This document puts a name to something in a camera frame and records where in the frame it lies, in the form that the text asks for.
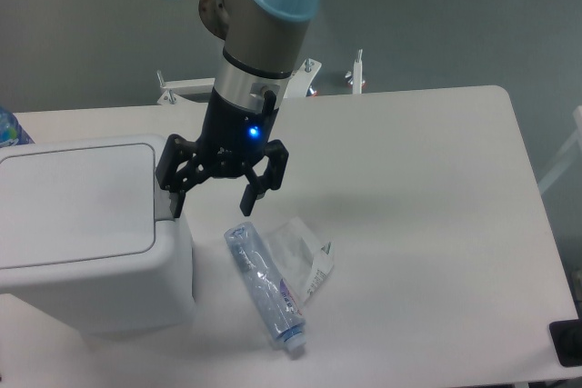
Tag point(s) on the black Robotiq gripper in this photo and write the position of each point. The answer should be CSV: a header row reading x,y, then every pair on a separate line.
x,y
232,140

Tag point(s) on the white push-lid trash can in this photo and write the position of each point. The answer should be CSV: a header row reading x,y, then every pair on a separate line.
x,y
87,235

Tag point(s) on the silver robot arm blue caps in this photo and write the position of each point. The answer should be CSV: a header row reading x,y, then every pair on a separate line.
x,y
261,45

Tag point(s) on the crushed clear plastic bottle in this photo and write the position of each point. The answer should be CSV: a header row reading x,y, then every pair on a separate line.
x,y
267,288

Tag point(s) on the clear crumpled plastic wrapper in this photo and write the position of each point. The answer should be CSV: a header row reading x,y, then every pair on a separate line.
x,y
303,260

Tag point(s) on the blue-label water bottle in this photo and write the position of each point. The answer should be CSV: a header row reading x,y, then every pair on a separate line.
x,y
12,133

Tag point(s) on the black device table corner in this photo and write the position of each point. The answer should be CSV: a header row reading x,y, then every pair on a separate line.
x,y
566,337

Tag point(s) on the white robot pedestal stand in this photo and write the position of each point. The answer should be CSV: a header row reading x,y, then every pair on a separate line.
x,y
195,90

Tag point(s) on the white levelling foot post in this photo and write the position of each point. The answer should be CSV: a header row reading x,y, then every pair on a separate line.
x,y
355,78

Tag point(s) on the white frame right edge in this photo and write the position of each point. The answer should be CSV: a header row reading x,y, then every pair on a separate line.
x,y
564,157

